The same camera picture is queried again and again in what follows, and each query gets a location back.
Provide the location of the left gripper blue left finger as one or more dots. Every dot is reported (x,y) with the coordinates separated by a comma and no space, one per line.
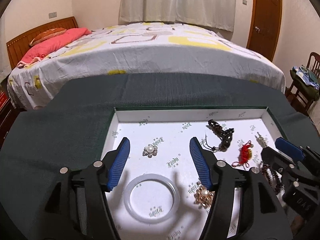
(116,161)

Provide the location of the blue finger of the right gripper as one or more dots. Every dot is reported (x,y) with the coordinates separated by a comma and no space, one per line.
(294,152)
(275,160)

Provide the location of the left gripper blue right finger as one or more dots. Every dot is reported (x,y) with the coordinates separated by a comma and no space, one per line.
(201,166)

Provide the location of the pearl flower brooch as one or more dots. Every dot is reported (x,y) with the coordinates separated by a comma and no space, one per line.
(150,151)

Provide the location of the white jade bangle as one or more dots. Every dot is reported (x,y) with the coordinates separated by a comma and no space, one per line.
(151,198)

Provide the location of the red tassel gold charm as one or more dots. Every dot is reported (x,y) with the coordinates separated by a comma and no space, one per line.
(244,156)

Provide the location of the dark green tray box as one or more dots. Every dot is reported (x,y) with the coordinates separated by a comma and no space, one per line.
(171,131)

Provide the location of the wooden chair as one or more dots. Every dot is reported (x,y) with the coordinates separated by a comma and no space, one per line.
(299,99)

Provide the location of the dark grey table cloth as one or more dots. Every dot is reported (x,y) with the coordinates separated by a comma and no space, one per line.
(70,131)

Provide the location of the pile of clothes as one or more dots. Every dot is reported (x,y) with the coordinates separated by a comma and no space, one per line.
(305,79)

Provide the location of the dark wooden nightstand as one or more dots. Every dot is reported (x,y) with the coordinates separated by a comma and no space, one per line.
(8,115)

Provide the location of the brown wooden door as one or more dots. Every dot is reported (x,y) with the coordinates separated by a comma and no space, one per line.
(265,27)

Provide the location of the bed with patterned sheet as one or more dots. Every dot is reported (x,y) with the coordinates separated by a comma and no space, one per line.
(139,48)

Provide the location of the red gift boxes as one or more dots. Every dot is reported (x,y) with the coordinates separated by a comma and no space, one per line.
(4,99)

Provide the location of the pink folded blanket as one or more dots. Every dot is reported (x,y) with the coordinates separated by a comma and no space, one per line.
(39,51)

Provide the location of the orange brown pillow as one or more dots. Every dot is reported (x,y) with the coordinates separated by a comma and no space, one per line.
(47,35)

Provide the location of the white window curtain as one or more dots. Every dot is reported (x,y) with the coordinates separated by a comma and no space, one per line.
(217,14)

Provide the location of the grey wall socket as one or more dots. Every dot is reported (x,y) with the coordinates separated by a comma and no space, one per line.
(52,14)

